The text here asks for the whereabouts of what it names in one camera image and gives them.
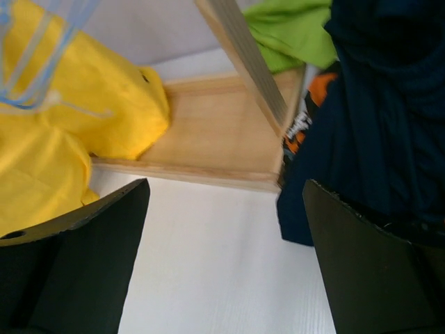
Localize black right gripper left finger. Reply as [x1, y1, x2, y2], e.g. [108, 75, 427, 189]
[1, 178, 150, 333]

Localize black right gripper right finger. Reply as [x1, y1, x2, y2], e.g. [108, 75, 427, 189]
[303, 180, 444, 333]

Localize navy blue shorts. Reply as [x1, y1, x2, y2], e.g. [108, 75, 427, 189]
[277, 1, 444, 246]

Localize yellow shorts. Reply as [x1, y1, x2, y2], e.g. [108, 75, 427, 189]
[1, 1, 170, 234]

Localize camouflage patterned shorts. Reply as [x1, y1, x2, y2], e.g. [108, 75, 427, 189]
[278, 61, 341, 188]

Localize lime green shorts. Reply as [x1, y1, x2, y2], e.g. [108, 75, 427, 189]
[243, 0, 337, 74]

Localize blue hanger of yellow shorts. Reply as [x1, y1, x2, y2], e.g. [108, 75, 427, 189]
[1, 1, 99, 111]

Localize wooden clothes rack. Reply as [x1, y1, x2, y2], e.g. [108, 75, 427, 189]
[93, 1, 305, 193]

